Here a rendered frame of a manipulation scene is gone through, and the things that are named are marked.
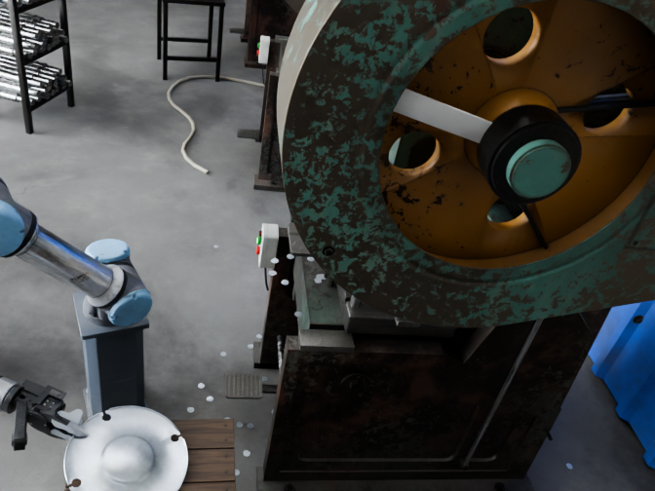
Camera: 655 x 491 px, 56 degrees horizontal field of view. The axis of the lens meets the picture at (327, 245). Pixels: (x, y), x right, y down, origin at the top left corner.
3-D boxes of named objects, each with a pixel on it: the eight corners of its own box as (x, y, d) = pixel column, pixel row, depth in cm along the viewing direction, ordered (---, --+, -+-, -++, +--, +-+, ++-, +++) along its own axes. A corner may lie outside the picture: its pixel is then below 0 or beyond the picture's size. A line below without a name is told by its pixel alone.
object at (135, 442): (208, 482, 152) (209, 481, 152) (94, 543, 134) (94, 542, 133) (155, 392, 165) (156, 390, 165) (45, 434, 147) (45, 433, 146)
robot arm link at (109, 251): (123, 265, 180) (122, 228, 172) (138, 293, 172) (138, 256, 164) (81, 275, 174) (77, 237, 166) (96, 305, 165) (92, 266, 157)
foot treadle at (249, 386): (224, 406, 199) (225, 396, 196) (224, 383, 207) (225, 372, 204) (397, 409, 210) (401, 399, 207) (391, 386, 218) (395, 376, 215)
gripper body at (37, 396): (69, 393, 153) (24, 373, 153) (48, 420, 146) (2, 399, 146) (67, 410, 157) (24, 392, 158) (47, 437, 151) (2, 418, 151)
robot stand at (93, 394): (91, 435, 195) (81, 336, 169) (83, 391, 208) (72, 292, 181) (150, 420, 203) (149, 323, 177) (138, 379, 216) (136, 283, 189)
